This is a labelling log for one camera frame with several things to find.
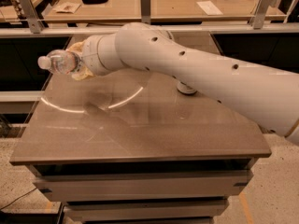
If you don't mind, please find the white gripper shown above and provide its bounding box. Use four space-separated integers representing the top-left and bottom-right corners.
67 35 107 81

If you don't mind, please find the clear plastic water bottle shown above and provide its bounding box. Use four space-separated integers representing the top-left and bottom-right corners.
37 49 81 75

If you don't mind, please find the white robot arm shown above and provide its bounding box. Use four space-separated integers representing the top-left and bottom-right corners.
79 22 299 145

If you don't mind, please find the brown paper packet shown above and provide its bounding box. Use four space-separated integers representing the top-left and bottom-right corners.
53 2 80 14

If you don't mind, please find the wooden background desk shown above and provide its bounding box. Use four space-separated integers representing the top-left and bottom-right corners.
45 0 259 23

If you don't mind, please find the black object on desk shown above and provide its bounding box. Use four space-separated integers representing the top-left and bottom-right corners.
81 0 108 5

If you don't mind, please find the grey metal table cart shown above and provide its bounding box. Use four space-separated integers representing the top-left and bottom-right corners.
8 31 273 224

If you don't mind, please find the green white soda can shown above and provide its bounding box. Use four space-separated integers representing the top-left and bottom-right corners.
177 81 197 95

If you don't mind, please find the white envelope on desk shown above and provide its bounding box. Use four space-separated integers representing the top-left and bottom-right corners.
197 1 222 16

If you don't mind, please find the left metal bracket post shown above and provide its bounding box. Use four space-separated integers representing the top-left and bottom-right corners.
19 0 44 34

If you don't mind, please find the metal bracket post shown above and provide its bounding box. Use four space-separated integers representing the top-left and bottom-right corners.
140 0 151 24
249 0 272 29
19 0 44 34

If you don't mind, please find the middle metal bracket post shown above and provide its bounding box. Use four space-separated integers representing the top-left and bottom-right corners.
140 0 151 24

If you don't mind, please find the black floor cable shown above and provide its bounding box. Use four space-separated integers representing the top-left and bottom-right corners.
0 187 38 211

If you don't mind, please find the right metal bracket post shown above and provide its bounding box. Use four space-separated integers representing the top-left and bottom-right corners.
249 0 272 29

